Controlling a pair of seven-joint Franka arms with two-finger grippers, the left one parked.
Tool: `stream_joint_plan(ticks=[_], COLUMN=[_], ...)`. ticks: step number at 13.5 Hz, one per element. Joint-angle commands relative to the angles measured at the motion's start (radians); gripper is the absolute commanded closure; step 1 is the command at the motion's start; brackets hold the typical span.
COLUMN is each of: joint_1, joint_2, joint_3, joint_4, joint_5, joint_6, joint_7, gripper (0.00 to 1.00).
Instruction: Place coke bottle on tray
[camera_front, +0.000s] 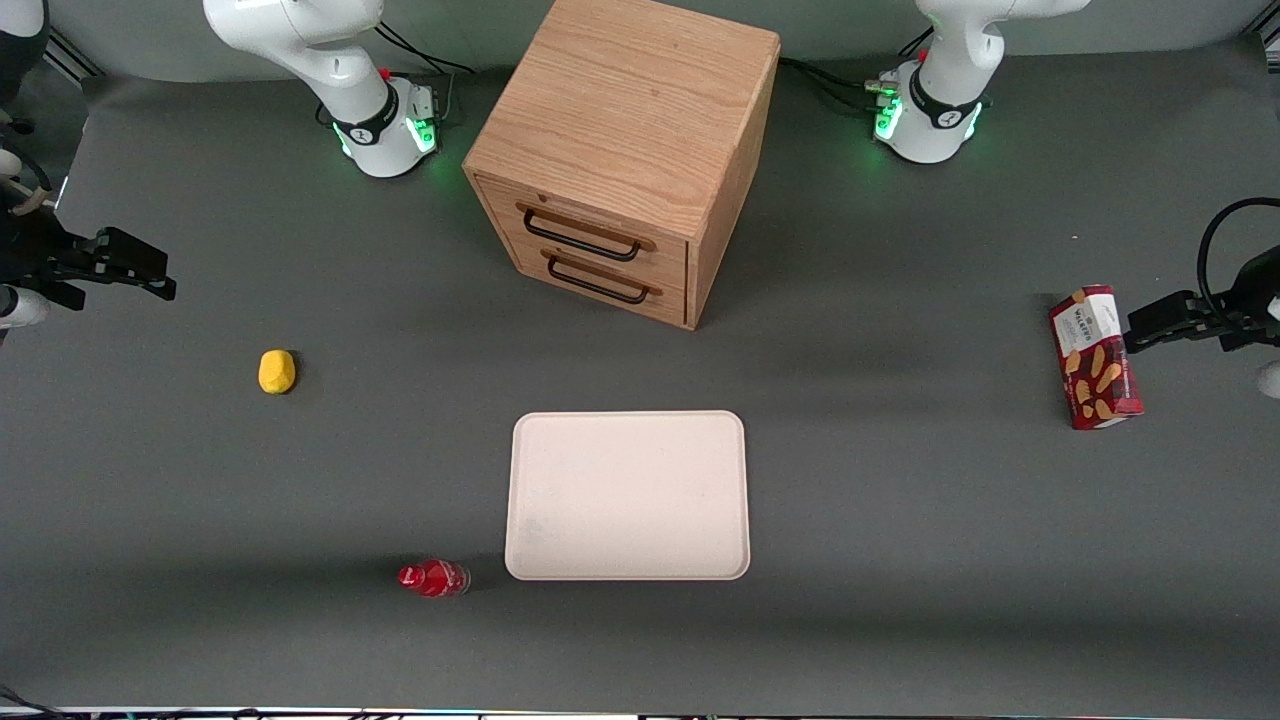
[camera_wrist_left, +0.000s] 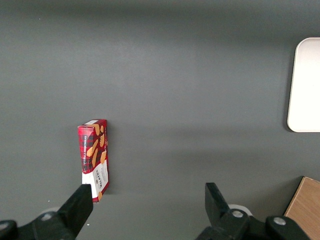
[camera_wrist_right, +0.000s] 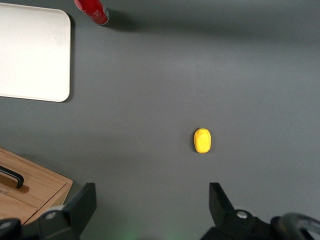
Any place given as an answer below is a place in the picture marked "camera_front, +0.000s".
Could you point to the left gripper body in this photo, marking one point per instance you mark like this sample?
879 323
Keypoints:
1243 308

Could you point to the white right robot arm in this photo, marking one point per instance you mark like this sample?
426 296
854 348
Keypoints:
330 60

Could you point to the wooden drawer cabinet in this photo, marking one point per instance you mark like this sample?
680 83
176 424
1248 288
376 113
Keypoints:
630 110

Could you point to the wooden drawer front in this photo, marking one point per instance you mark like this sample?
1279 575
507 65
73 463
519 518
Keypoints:
660 255
670 300

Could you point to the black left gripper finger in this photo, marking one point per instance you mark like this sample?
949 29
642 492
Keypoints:
1170 338
1160 312

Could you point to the aluminium frame profile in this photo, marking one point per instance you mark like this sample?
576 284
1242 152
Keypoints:
1270 38
72 58

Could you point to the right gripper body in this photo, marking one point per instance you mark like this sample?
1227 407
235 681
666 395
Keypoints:
30 256

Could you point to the red tartan shortbread box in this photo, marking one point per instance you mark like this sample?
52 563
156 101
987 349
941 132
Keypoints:
1095 360

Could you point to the beige rectangular tray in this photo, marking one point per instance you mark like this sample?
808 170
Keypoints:
627 495

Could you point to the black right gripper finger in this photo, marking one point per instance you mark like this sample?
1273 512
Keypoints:
130 252
150 286

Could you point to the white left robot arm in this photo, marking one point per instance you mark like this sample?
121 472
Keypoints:
945 70

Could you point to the red coke bottle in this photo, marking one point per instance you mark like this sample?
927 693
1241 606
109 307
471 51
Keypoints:
435 578

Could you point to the yellow lemon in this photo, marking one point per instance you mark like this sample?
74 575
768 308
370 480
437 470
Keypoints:
277 372

